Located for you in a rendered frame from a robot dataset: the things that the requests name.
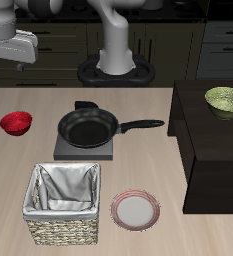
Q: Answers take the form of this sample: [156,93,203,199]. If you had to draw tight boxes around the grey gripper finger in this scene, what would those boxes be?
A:
[16,61,26,73]

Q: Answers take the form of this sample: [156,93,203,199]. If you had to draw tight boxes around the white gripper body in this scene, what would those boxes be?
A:
[0,37,40,65]

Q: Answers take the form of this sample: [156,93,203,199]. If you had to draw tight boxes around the red bowl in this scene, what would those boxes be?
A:
[0,110,34,137]

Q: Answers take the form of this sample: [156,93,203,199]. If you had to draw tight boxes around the white lined wicker basket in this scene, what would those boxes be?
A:
[22,161,102,247]

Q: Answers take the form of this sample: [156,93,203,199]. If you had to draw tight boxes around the green bowl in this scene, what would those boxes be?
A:
[204,86,233,121]

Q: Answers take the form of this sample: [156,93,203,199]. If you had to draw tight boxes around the round black stove knob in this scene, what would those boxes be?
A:
[74,100,99,111]

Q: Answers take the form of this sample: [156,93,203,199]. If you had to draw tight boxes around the black frying pan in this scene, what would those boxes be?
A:
[57,107,166,150]

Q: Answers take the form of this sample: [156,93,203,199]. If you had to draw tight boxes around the dark grey stove plate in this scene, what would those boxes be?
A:
[53,132,115,162]

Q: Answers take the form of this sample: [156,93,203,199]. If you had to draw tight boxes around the dark kitchen cupboards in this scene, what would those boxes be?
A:
[0,0,233,89]

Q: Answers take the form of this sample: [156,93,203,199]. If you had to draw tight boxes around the white plate with red rings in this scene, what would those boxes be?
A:
[109,189,162,233]

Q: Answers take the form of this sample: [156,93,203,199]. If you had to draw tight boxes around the grey drawer unit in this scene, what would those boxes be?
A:
[195,20,233,81]

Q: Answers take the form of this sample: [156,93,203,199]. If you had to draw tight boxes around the dark wooden cabinet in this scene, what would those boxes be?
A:
[166,79,233,215]

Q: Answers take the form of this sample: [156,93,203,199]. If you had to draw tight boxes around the flat black base plate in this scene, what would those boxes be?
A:
[76,54,156,85]

